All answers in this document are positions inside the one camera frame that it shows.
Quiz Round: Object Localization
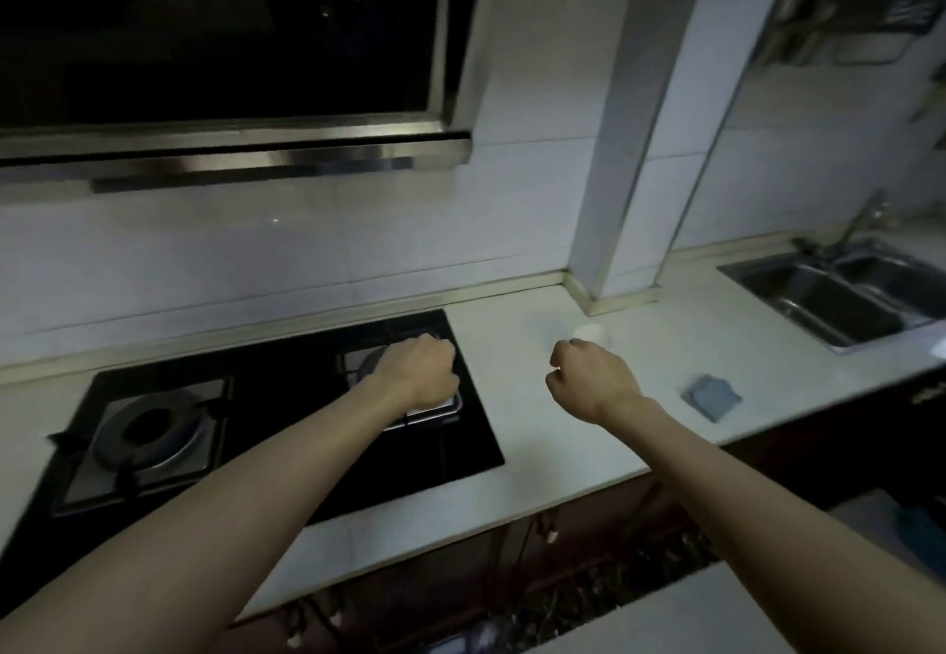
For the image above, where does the large round gas burner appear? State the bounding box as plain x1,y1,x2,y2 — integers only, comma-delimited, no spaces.
49,377,235,518

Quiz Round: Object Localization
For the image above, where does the dark wooden base cabinet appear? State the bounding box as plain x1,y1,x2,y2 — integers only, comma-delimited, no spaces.
214,365,946,654

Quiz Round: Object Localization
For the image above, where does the person's left hand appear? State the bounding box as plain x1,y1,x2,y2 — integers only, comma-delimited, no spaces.
367,333,461,413

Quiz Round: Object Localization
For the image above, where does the grey folded cloth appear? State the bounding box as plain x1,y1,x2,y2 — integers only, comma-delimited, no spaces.
680,374,743,424

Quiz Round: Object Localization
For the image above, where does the steel range hood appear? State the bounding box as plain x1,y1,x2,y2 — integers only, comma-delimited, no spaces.
0,0,489,195

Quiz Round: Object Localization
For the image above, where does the black glass gas stove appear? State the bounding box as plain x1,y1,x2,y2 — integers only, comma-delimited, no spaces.
0,308,507,597

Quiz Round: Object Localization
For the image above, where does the person's right hand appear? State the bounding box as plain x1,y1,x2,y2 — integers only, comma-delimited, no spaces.
545,339,645,426

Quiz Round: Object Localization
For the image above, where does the small round gas burner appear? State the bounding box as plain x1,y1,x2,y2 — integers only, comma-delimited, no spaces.
337,333,465,431

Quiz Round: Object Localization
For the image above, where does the wall-mounted metal rack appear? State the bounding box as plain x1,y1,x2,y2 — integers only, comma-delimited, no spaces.
754,0,946,71

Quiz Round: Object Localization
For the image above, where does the stainless steel double sink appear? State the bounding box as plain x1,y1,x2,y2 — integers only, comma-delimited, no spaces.
717,234,946,356

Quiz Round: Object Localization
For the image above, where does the person's left forearm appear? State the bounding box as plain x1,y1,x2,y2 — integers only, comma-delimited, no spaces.
0,371,405,654

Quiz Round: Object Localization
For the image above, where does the steel faucet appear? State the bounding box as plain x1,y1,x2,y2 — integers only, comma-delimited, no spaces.
792,190,889,260

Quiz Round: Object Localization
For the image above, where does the person's right forearm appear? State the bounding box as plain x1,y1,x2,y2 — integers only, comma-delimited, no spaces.
597,395,946,654

